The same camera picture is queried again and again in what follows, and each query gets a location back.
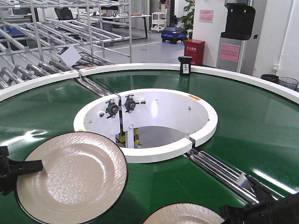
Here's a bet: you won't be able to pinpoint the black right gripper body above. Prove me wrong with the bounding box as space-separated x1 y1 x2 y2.
220 174 299 224

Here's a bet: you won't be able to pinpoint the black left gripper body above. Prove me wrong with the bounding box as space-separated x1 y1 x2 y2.
0 146 17 196

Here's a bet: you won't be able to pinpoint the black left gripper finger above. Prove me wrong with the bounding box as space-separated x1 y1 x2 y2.
9 160 43 175

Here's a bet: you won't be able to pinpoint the beige plate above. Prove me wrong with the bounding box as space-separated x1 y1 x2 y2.
15 132 128 224
143 203 225 224

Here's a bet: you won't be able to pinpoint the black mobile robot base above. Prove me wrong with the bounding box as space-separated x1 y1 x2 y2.
161 0 186 44

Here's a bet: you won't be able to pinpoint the steel conveyor rollers near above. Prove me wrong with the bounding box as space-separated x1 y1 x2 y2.
185 148 258 204

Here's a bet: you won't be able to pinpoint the steel conveyor rollers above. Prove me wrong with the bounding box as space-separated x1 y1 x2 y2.
76 77 115 97
185 148 258 204

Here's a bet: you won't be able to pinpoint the steel conveyor rollers far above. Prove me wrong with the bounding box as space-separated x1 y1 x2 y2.
76 77 115 97

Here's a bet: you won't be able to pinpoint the white outer conveyor rim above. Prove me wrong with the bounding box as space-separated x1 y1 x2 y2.
0 63 299 104

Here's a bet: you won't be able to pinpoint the white control box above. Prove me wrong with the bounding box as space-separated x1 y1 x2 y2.
56 44 81 67

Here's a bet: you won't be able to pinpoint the mesh waste bin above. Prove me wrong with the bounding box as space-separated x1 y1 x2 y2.
278 77 299 91

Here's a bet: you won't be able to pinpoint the dark waste bin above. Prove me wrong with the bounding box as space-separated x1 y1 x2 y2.
260 74 279 84

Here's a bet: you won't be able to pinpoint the metal roller rack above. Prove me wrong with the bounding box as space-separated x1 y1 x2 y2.
0 0 132 89

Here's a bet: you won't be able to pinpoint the black sensor box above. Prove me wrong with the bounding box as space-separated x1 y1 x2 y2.
178 56 192 76

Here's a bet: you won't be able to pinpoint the red fire cabinet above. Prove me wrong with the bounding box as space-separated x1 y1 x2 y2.
184 39 205 66

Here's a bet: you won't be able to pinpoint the green plant background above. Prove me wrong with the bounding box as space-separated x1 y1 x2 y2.
179 0 195 39

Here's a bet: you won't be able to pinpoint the white inner conveyor ring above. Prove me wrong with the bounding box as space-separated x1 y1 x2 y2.
73 88 218 164

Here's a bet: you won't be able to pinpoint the black wall dispenser stand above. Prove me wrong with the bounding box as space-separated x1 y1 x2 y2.
216 0 256 72

